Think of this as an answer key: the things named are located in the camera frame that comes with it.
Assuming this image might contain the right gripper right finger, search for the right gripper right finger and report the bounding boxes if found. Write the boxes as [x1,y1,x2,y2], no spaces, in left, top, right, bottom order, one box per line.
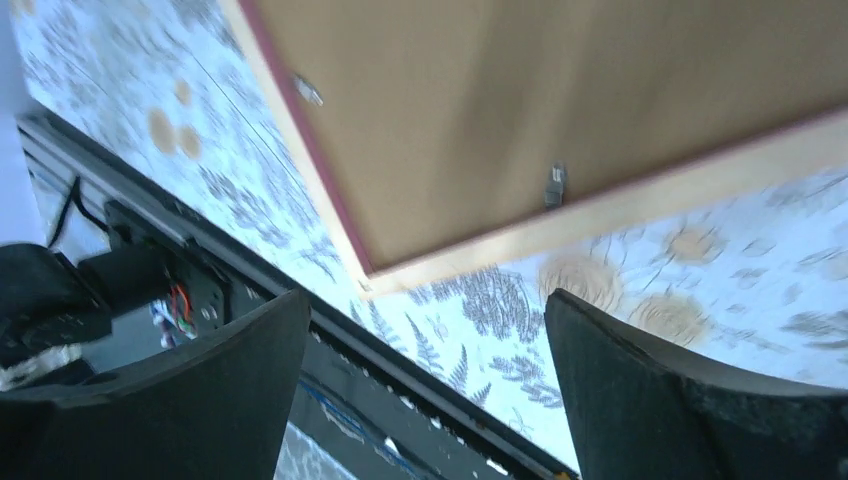
[545,289,847,479]

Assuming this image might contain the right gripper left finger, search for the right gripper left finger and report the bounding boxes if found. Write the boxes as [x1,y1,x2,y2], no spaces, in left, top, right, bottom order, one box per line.
[1,291,310,479]

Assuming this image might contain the pink wooden picture frame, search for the pink wooden picture frame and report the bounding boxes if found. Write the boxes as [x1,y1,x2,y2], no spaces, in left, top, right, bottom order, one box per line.
[218,0,848,301]

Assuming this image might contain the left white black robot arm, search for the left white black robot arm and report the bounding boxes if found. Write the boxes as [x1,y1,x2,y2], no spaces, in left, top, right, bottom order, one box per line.
[1,243,171,368]

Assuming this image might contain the floral patterned table mat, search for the floral patterned table mat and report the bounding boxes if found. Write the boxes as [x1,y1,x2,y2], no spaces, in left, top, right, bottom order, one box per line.
[8,1,847,467]

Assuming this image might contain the silver frame retaining clip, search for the silver frame retaining clip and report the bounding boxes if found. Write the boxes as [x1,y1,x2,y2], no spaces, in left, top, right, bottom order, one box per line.
[544,164,567,209]

